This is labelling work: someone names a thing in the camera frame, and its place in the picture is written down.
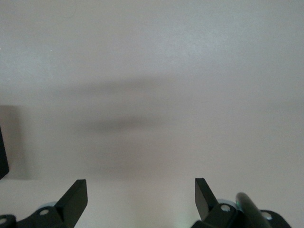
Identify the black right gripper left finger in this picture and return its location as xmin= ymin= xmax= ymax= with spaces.
xmin=14 ymin=179 xmax=88 ymax=228

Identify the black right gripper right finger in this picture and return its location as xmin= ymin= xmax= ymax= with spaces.
xmin=192 ymin=177 xmax=238 ymax=228

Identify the black rectangular plastic box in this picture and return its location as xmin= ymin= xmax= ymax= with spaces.
xmin=0 ymin=124 xmax=10 ymax=180

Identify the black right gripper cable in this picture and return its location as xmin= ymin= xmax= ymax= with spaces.
xmin=235 ymin=192 xmax=274 ymax=228

